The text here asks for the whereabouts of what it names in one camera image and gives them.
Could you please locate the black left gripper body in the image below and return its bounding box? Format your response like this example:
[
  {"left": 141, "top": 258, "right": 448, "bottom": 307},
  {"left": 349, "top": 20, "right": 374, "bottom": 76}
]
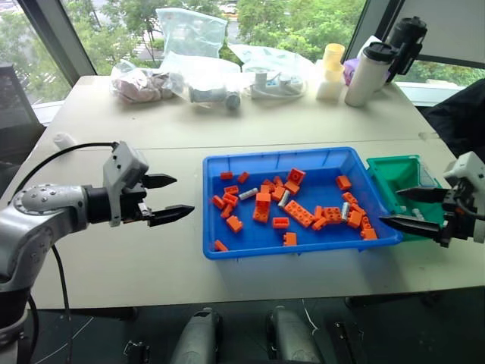
[{"left": 119, "top": 177, "right": 153, "bottom": 225}]

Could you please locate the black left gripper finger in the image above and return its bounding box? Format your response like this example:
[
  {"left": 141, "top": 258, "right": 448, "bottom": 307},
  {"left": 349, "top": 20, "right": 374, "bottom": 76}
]
[
  {"left": 142, "top": 173, "right": 178, "bottom": 190},
  {"left": 147, "top": 204, "right": 196, "bottom": 228}
]

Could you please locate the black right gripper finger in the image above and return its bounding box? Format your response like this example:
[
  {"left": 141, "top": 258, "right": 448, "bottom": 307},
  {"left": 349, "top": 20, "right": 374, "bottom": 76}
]
[
  {"left": 395, "top": 186, "right": 450, "bottom": 204},
  {"left": 378, "top": 214, "right": 449, "bottom": 244}
]

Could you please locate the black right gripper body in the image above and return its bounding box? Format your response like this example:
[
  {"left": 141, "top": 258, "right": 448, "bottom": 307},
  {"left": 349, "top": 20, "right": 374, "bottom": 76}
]
[{"left": 438, "top": 179, "right": 479, "bottom": 249}]

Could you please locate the green plastic bin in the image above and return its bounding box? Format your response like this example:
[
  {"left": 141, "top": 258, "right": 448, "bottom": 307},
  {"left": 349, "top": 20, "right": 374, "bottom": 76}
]
[{"left": 365, "top": 154, "right": 451, "bottom": 243}]

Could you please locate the black fabric heap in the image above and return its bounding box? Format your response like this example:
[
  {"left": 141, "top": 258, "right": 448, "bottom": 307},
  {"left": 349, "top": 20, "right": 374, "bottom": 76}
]
[{"left": 421, "top": 77, "right": 485, "bottom": 161}]

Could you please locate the square orange building block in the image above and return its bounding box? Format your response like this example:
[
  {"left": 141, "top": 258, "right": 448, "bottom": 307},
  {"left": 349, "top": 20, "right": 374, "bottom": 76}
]
[
  {"left": 286, "top": 167, "right": 307, "bottom": 186},
  {"left": 321, "top": 206, "right": 343, "bottom": 225}
]

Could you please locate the blue plastic tray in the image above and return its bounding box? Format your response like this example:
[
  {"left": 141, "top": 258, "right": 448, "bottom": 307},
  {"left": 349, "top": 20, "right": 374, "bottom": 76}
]
[{"left": 202, "top": 146, "right": 404, "bottom": 261}]

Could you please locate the orange plastic toy brick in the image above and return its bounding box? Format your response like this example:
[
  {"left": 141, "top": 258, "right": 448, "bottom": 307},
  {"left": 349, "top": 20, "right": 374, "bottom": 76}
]
[{"left": 252, "top": 192, "right": 272, "bottom": 224}]

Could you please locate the small white roll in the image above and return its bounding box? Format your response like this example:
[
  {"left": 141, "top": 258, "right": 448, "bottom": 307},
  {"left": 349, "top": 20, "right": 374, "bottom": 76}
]
[{"left": 52, "top": 132, "right": 78, "bottom": 149}]

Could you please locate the plastic bag with pink items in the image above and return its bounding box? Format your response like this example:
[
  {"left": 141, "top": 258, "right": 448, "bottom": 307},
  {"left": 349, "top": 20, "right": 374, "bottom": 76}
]
[{"left": 109, "top": 59, "right": 183, "bottom": 105}]

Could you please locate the plastic bag with grey parts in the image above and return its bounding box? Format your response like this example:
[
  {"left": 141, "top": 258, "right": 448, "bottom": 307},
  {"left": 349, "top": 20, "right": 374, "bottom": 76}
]
[{"left": 161, "top": 51, "right": 244, "bottom": 111}]

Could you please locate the orange 2x4 toy brick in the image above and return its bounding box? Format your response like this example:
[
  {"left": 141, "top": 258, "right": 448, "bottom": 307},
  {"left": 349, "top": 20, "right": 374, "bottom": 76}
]
[{"left": 283, "top": 199, "right": 317, "bottom": 229}]

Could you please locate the grey rounded shape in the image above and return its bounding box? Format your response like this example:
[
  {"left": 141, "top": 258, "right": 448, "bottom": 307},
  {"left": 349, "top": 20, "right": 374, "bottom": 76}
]
[
  {"left": 266, "top": 305, "right": 324, "bottom": 364},
  {"left": 177, "top": 306, "right": 224, "bottom": 364}
]

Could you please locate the white tumbler with black lid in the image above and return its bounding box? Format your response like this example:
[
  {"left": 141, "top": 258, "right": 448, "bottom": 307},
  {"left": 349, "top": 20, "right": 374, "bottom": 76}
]
[{"left": 343, "top": 41, "right": 397, "bottom": 108}]

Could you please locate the purple plastic item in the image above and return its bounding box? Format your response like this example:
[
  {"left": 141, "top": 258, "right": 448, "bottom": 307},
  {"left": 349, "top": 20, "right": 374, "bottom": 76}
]
[{"left": 342, "top": 57, "right": 361, "bottom": 86}]

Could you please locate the black office chair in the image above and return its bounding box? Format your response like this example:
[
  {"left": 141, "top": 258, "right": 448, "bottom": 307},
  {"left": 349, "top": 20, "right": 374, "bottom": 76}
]
[{"left": 0, "top": 63, "right": 47, "bottom": 165}]

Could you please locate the plastic bag with white parts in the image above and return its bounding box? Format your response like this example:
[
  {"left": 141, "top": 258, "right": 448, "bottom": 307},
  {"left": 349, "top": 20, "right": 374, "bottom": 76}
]
[{"left": 228, "top": 42, "right": 318, "bottom": 101}]

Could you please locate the teal translucent plastic bag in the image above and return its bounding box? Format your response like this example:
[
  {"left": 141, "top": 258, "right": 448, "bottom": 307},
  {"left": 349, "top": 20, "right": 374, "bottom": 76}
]
[{"left": 155, "top": 7, "right": 229, "bottom": 70}]

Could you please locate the black travel mug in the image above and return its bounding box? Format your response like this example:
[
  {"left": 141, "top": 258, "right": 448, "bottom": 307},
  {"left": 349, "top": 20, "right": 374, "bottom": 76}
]
[{"left": 385, "top": 15, "right": 428, "bottom": 84}]

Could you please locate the pale yellow cup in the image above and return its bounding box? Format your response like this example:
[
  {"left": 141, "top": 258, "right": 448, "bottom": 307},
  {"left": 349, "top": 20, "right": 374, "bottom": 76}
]
[{"left": 321, "top": 42, "right": 347, "bottom": 83}]

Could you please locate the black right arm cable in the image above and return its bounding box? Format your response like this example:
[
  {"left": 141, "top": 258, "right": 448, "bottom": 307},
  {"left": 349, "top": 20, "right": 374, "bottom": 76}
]
[{"left": 455, "top": 191, "right": 485, "bottom": 221}]

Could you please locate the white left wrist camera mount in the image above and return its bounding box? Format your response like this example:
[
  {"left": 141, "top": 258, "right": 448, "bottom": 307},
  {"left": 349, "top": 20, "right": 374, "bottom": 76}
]
[{"left": 102, "top": 140, "right": 150, "bottom": 228}]

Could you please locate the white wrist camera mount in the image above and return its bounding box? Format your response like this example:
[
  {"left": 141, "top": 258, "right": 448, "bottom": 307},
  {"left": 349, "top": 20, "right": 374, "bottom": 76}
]
[
  {"left": 102, "top": 140, "right": 150, "bottom": 228},
  {"left": 443, "top": 151, "right": 485, "bottom": 244}
]

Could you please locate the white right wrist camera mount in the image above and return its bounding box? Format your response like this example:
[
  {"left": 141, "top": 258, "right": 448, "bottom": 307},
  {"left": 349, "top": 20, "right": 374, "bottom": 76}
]
[{"left": 443, "top": 151, "right": 485, "bottom": 244}]

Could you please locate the black bracket under table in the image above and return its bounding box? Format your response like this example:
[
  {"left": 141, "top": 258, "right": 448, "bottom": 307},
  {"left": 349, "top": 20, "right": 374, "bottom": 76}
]
[
  {"left": 327, "top": 320, "right": 365, "bottom": 364},
  {"left": 124, "top": 340, "right": 152, "bottom": 364}
]

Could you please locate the dark window frame post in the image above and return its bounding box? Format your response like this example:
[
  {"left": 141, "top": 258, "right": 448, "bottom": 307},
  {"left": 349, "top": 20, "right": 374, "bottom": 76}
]
[
  {"left": 346, "top": 0, "right": 407, "bottom": 62},
  {"left": 17, "top": 0, "right": 98, "bottom": 77}
]

